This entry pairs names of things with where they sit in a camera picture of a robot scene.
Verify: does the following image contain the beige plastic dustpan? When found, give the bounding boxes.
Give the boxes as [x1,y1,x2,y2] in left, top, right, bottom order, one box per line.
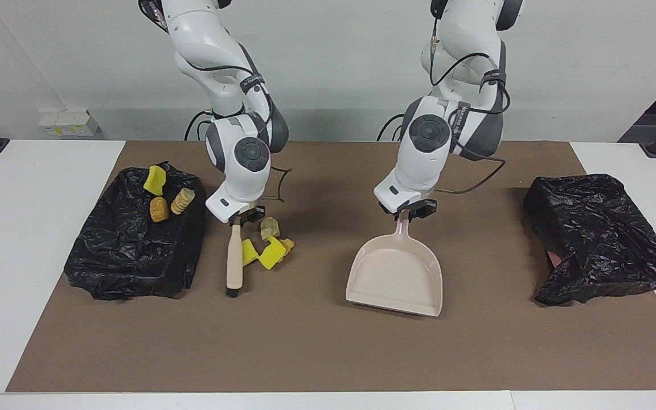
[345,212,444,317]

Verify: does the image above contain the black bag-lined trash bin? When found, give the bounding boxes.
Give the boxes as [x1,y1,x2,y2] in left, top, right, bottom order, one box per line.
[64,161,208,301]

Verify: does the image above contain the black base cable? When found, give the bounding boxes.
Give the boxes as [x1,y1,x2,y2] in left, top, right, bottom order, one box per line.
[378,112,405,142]
[184,110,215,141]

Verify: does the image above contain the yellow sponge piece with print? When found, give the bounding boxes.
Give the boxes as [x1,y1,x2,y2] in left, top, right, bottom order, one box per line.
[257,236,287,270]

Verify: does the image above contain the brown bread roll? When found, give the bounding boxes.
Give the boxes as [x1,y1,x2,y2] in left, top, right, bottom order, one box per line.
[150,196,170,223]

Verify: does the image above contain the brown table mat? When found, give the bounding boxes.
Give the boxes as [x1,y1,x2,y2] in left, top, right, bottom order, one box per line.
[6,140,656,393]

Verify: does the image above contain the beige hand brush black bristles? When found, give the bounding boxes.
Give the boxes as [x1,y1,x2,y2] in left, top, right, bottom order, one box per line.
[225,214,244,298]

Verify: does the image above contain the black left base cable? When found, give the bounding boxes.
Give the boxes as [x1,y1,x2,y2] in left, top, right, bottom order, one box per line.
[378,112,405,142]

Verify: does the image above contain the black right base cable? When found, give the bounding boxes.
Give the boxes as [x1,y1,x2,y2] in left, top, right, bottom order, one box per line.
[184,110,215,141]

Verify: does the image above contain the yellow sponge chunk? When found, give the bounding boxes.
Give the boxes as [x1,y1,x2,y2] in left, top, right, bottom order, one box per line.
[143,166,167,197]

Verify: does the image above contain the black bagged bin pink spot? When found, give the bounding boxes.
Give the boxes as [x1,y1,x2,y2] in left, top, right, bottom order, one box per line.
[523,174,656,307]

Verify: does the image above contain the white wall socket box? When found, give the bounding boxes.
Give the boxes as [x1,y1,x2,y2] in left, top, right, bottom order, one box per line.
[39,110,101,137]

